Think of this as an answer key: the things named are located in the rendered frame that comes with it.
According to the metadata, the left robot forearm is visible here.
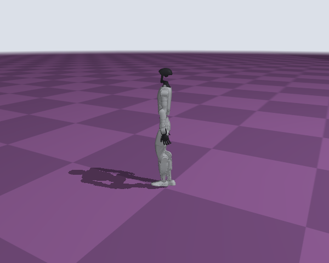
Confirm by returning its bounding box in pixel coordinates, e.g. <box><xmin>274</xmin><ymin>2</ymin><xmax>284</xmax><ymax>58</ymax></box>
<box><xmin>159</xmin><ymin>110</ymin><xmax>167</xmax><ymax>133</ymax></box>

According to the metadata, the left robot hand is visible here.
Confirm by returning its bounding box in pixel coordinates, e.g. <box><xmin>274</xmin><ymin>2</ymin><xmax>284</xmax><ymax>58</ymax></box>
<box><xmin>161</xmin><ymin>128</ymin><xmax>171</xmax><ymax>145</ymax></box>

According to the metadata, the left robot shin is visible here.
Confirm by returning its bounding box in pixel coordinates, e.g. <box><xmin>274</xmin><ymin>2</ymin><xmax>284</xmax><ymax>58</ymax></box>
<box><xmin>158</xmin><ymin>156</ymin><xmax>168</xmax><ymax>182</ymax></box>

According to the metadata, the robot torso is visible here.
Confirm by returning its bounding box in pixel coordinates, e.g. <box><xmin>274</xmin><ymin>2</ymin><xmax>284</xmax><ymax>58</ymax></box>
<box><xmin>157</xmin><ymin>85</ymin><xmax>172</xmax><ymax>131</ymax></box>

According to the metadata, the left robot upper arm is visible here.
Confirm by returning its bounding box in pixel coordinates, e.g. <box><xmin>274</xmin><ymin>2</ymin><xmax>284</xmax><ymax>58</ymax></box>
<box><xmin>158</xmin><ymin>89</ymin><xmax>169</xmax><ymax>113</ymax></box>

